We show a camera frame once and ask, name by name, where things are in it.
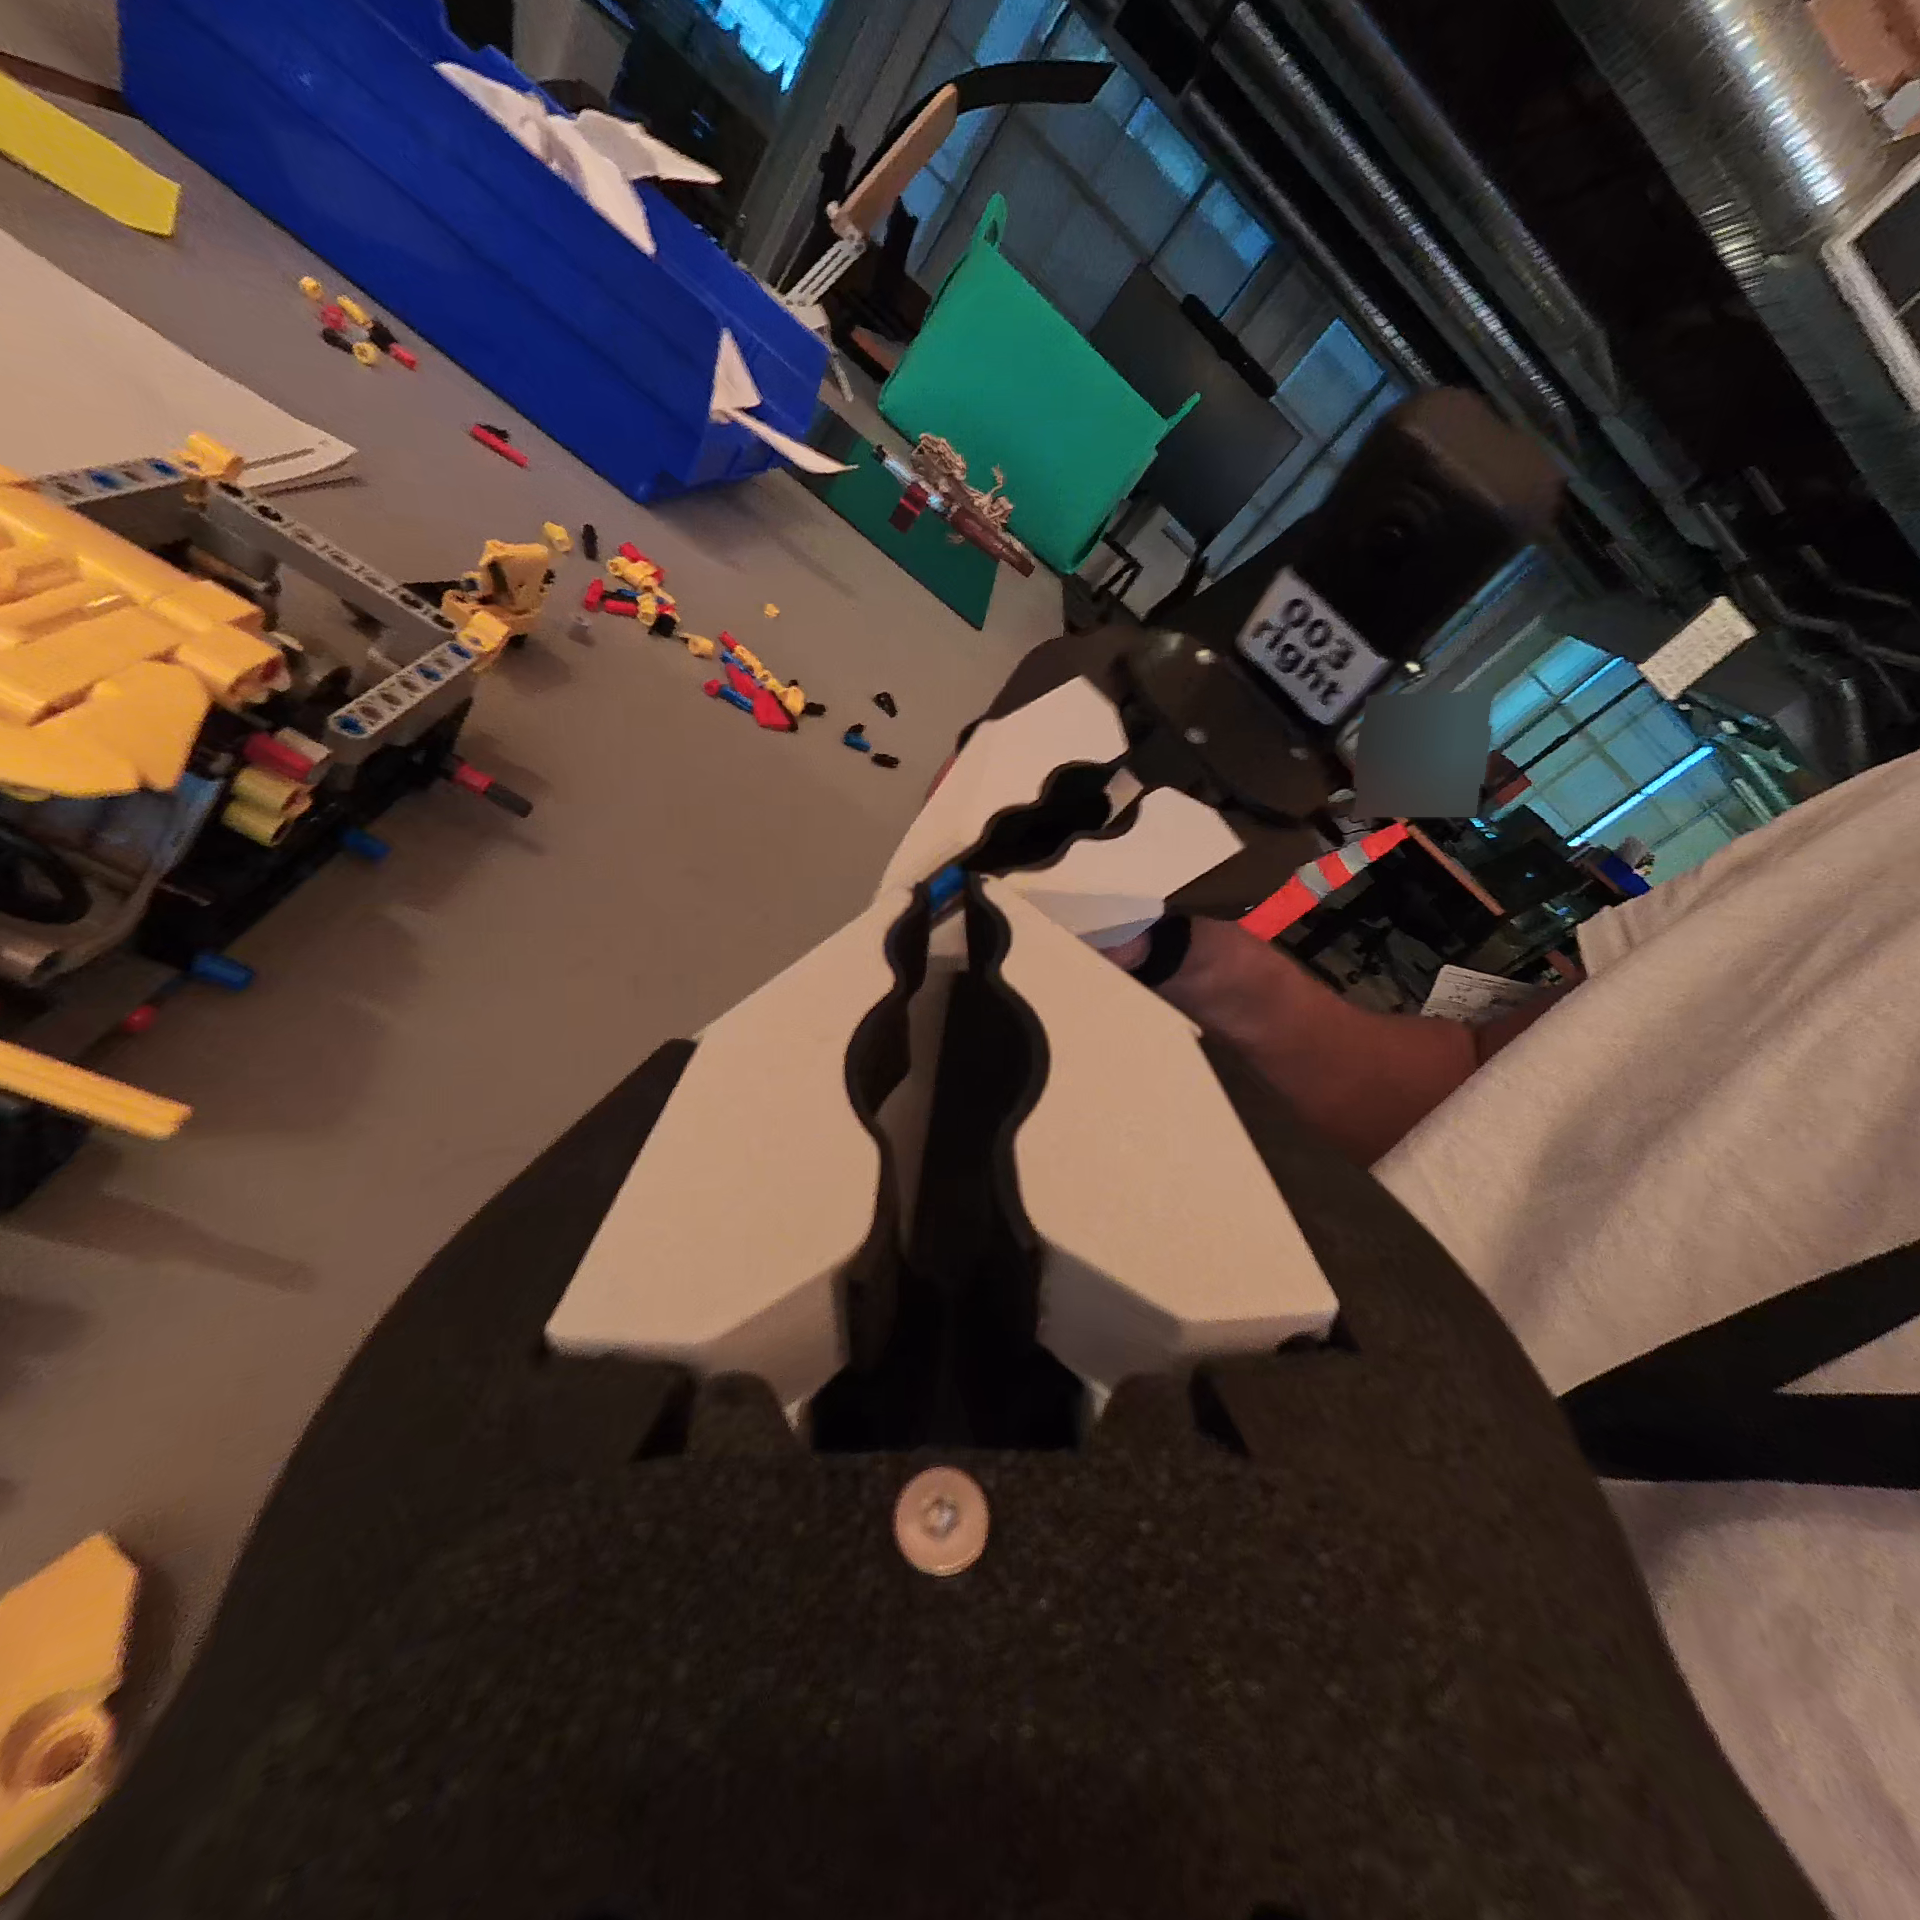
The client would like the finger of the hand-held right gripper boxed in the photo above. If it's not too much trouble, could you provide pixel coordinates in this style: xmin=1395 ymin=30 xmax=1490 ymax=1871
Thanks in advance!
xmin=1018 ymin=783 xmax=1251 ymax=950
xmin=872 ymin=674 xmax=1134 ymax=906

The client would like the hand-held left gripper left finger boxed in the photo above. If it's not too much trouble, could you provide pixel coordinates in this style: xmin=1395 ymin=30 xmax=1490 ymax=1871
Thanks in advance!
xmin=546 ymin=882 xmax=922 ymax=1450

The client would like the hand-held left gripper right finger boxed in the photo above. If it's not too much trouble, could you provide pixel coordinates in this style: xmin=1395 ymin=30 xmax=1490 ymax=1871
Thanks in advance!
xmin=967 ymin=881 xmax=1342 ymax=1450

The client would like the grey desk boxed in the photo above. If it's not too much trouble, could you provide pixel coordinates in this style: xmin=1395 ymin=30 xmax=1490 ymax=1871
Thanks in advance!
xmin=0 ymin=90 xmax=1067 ymax=1683

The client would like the person's right hand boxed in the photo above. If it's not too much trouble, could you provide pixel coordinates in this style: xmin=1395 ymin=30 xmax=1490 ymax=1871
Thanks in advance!
xmin=1101 ymin=908 xmax=1325 ymax=1055

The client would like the brown wooden model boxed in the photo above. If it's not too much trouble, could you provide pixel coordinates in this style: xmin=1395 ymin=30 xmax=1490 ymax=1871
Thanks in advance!
xmin=885 ymin=434 xmax=1037 ymax=578

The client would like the large black monitor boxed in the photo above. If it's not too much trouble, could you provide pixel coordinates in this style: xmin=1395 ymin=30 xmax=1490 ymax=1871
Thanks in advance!
xmin=1095 ymin=269 xmax=1307 ymax=511

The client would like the green bin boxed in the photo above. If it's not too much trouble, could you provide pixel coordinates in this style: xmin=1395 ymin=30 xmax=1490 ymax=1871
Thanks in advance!
xmin=826 ymin=194 xmax=1202 ymax=634

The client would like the white ceiling air vent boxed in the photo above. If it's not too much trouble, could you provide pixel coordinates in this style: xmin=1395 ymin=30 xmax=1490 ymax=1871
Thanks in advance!
xmin=1822 ymin=194 xmax=1920 ymax=378

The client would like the wooden stick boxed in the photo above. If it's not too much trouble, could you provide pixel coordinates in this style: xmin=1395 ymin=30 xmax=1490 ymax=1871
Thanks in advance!
xmin=816 ymin=60 xmax=1119 ymax=294

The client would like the crumpled white paper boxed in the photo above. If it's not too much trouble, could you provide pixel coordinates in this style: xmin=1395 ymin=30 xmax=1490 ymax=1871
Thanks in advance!
xmin=434 ymin=60 xmax=856 ymax=474

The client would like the yellow wheel arch panel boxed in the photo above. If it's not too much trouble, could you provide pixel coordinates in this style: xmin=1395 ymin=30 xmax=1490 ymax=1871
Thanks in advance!
xmin=0 ymin=1534 xmax=139 ymax=1853

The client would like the partly built yellow toy car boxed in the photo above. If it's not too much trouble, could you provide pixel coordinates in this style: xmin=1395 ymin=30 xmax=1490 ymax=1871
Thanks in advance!
xmin=0 ymin=434 xmax=534 ymax=1142

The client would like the blue storage bin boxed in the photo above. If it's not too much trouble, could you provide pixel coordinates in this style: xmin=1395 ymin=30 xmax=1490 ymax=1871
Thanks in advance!
xmin=117 ymin=0 xmax=829 ymax=506

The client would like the open instruction booklet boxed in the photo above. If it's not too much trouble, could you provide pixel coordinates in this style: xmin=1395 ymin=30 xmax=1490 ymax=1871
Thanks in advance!
xmin=0 ymin=223 xmax=359 ymax=490

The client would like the yellow paper scrap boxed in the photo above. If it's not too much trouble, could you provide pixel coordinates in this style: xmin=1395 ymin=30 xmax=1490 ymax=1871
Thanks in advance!
xmin=0 ymin=75 xmax=183 ymax=239

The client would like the silver ventilation duct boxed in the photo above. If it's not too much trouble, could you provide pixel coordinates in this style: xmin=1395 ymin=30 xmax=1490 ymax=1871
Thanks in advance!
xmin=1558 ymin=0 xmax=1920 ymax=541

